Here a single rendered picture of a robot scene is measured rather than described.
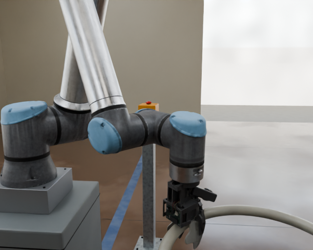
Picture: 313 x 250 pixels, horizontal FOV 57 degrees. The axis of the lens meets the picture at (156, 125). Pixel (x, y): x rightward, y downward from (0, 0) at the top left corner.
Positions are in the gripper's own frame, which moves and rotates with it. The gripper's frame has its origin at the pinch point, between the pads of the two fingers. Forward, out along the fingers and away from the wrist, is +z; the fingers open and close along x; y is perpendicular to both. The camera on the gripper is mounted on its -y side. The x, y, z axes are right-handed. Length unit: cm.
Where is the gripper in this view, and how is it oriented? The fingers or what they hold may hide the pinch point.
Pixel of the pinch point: (189, 238)
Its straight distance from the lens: 89.8
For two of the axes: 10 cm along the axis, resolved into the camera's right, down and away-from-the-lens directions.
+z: -0.1, 9.6, 2.8
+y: -7.6, 1.8, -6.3
